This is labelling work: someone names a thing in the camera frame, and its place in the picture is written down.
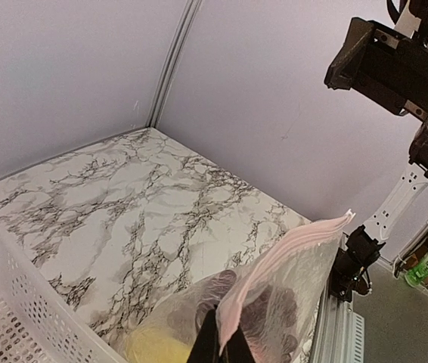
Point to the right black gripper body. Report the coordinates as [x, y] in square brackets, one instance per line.
[388, 68]

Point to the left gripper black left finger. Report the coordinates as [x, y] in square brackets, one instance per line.
[206, 346]

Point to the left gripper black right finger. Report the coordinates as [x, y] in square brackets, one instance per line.
[237, 350]

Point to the yellow toy banana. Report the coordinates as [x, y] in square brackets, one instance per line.
[151, 345]

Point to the clear zip top bag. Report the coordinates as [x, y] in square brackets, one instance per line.
[301, 261]

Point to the purple toy grape bunch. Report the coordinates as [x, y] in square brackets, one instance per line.
[266, 322]

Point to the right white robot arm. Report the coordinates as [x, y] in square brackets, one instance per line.
[409, 186]

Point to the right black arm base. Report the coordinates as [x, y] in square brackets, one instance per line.
[349, 273]

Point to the white plastic basket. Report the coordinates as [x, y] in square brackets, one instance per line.
[36, 325]

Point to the front aluminium frame rail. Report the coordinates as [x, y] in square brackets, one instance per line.
[390, 324]

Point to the right aluminium frame post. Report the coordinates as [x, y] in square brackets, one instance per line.
[172, 61]

